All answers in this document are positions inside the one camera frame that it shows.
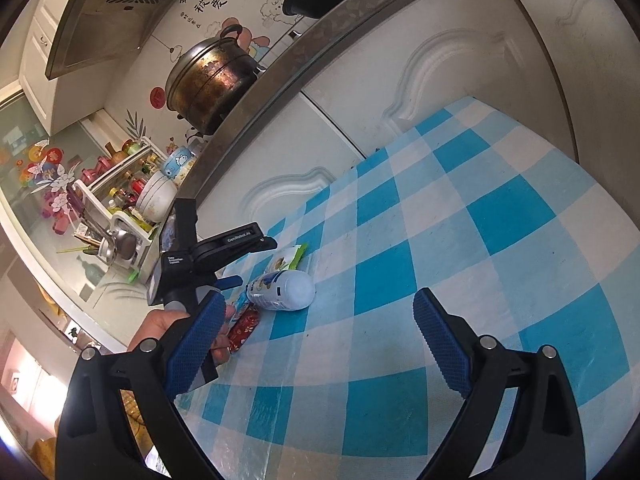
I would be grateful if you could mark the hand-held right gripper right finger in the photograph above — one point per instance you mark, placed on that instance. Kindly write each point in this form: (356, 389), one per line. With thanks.
(442, 345)

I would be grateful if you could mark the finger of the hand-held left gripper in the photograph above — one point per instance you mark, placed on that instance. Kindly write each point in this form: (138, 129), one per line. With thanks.
(227, 283)
(267, 243)

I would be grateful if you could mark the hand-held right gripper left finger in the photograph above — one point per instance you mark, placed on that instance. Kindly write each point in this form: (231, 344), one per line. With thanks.
(195, 340)

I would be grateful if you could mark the green snack packet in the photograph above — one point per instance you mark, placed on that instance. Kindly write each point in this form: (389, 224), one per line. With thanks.
(290, 257)

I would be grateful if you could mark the white plastic bottle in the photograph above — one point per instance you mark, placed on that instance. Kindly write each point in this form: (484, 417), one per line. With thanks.
(282, 290)

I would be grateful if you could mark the red snack packet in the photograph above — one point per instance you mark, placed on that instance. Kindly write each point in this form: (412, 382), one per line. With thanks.
(244, 330)

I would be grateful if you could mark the person's left hand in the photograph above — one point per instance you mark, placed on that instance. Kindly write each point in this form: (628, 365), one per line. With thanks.
(152, 327)

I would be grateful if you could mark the small green clip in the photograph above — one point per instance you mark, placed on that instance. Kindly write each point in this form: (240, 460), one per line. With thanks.
(132, 275)

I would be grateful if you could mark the utensil holder with spoons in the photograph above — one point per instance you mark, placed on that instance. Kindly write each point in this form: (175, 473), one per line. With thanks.
(122, 245)

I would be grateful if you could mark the white spice rack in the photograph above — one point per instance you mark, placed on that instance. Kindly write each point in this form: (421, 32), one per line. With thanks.
(131, 222)

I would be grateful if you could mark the white bowl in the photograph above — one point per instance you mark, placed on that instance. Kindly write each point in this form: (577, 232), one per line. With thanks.
(155, 197)

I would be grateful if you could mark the blue cartoon container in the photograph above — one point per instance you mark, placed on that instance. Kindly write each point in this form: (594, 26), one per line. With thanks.
(179, 162)

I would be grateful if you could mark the blue white checked tablecloth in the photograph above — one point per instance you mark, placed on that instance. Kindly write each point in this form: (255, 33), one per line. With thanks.
(500, 210)

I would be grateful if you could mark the white kitchen cabinet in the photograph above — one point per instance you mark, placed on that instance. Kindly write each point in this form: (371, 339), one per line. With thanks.
(350, 110)

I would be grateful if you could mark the floral glass sliding door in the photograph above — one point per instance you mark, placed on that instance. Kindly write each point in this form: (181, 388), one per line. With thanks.
(30, 200)

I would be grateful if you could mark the stained metal pot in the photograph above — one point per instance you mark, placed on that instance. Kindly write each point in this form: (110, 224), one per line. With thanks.
(210, 80)

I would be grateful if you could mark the steel range hood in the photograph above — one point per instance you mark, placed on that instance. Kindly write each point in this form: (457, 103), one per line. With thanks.
(110, 10)

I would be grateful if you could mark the white wall cabinet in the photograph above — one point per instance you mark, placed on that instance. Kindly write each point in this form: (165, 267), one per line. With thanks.
(42, 50)

